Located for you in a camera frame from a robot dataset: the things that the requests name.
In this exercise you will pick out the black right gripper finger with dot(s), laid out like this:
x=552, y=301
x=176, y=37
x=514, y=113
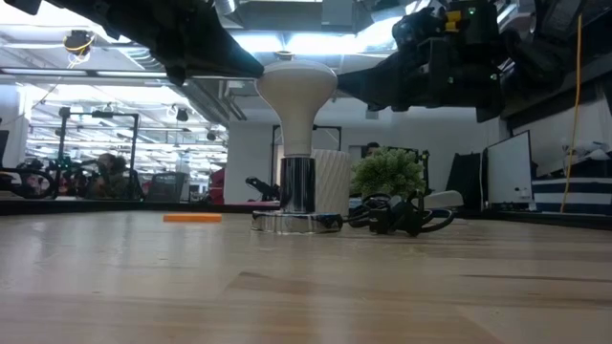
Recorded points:
x=378, y=74
x=389, y=101

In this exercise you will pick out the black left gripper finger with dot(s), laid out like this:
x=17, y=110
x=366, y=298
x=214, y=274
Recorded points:
x=220, y=50
x=201, y=71

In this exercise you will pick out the white lightbulb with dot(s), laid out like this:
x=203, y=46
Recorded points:
x=296, y=95

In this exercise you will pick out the grey stapler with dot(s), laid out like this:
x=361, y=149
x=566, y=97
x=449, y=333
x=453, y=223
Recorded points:
x=444, y=198

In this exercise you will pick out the black background robot arm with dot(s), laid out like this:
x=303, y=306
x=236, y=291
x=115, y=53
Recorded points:
x=263, y=188

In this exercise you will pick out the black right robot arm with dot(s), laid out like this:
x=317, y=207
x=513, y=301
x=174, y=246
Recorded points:
x=531, y=57

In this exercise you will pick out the person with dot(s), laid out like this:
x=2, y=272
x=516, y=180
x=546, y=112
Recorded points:
x=372, y=149
x=112, y=174

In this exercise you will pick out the green potted succulent plant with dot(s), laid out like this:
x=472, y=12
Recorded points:
x=387, y=172

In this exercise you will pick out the white textured pen cup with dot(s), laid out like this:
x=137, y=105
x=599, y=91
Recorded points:
x=334, y=177

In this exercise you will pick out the white whiteboard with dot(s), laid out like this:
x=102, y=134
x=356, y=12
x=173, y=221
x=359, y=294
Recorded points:
x=509, y=169

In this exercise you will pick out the black office chair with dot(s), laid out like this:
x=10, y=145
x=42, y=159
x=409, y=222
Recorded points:
x=165, y=186

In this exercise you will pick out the orange sticky note pad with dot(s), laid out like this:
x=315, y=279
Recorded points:
x=191, y=218

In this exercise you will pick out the navy white striped box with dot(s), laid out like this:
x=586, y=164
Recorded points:
x=574, y=196

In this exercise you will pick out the black ceiling camera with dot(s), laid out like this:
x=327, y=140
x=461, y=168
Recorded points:
x=78, y=40

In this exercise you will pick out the black background rig frame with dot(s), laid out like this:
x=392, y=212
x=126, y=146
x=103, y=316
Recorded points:
x=135, y=153

